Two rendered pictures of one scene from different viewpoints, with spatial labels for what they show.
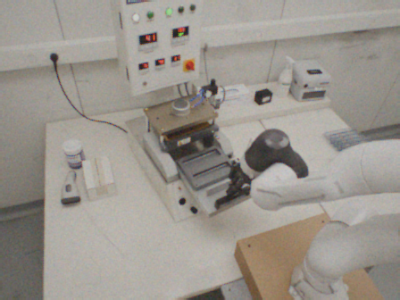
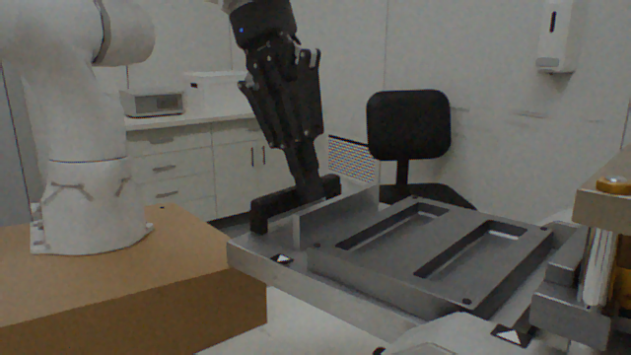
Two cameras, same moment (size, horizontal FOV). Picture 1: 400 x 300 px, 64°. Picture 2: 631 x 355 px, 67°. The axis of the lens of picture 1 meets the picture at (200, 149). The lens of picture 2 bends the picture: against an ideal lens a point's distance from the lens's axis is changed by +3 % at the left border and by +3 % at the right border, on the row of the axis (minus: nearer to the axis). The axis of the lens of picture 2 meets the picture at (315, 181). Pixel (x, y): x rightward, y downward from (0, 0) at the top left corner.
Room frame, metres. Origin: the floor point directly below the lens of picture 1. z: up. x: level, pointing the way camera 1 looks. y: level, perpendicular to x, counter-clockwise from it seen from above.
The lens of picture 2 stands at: (1.29, -0.27, 1.19)
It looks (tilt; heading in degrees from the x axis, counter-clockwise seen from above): 17 degrees down; 164
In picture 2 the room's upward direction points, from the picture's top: straight up
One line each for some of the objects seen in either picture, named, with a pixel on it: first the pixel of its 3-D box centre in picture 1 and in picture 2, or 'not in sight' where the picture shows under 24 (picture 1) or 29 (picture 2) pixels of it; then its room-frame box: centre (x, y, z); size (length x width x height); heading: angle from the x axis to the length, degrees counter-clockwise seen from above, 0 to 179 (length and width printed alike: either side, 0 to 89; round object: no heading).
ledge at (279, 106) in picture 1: (261, 101); not in sight; (1.70, -0.36, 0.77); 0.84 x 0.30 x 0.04; 111
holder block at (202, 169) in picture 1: (207, 166); (433, 248); (0.90, -0.03, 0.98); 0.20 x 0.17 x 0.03; 123
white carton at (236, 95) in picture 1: (229, 95); not in sight; (1.64, -0.16, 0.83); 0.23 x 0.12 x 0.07; 112
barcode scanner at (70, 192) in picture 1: (69, 185); not in sight; (0.92, 0.58, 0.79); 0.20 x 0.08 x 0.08; 21
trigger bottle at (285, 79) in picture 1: (286, 77); not in sight; (1.75, -0.50, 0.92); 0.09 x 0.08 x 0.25; 24
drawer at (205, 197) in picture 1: (212, 176); (391, 245); (0.86, -0.06, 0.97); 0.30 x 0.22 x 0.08; 33
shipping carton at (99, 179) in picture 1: (99, 178); not in sight; (0.97, 0.46, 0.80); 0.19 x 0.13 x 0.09; 21
